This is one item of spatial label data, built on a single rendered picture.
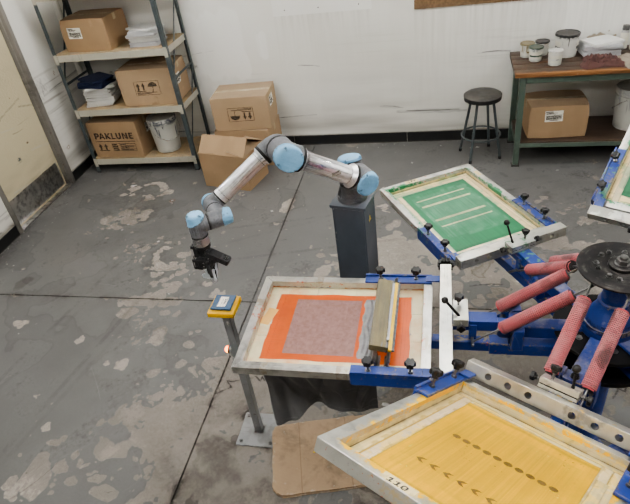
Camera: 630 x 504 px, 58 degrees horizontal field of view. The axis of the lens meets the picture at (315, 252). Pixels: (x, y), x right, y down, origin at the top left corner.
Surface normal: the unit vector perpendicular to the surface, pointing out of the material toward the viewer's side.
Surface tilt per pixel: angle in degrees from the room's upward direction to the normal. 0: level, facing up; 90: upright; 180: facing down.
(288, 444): 0
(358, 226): 90
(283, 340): 0
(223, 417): 0
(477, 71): 90
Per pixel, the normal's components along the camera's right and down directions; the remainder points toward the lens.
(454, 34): -0.18, 0.59
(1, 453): -0.12, -0.80
